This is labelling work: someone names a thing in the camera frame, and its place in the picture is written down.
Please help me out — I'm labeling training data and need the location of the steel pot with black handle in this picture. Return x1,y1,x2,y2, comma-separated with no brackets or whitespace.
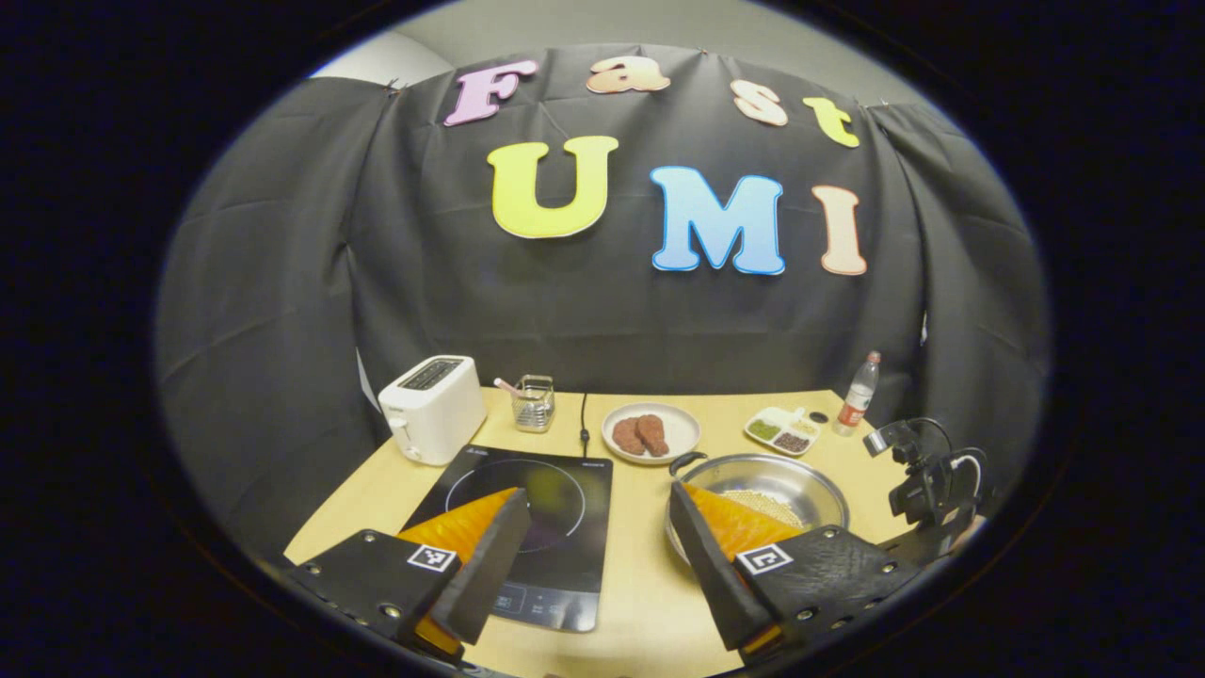
665,452,851,566

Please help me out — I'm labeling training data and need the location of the clear plastic water bottle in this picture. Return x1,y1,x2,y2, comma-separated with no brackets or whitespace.
833,351,882,437

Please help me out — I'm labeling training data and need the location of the white toaster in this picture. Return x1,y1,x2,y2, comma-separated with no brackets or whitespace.
378,355,488,467

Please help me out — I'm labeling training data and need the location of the white divided tray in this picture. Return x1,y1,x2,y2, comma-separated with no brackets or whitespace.
743,407,820,458

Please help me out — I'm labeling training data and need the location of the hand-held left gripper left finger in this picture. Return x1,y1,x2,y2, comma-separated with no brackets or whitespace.
282,487,533,660

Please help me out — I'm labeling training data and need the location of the pile of soybeans in pot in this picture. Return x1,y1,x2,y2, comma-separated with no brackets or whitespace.
720,488,807,529

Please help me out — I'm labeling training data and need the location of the white round plate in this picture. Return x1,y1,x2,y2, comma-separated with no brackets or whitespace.
601,403,701,466

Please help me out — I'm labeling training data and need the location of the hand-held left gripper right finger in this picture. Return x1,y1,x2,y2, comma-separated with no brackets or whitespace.
668,480,924,667

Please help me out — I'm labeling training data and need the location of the wire mesh holder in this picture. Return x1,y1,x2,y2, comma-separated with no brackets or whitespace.
511,375,556,433

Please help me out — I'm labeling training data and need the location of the black induction cooktop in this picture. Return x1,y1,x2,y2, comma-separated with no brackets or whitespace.
400,444,614,634

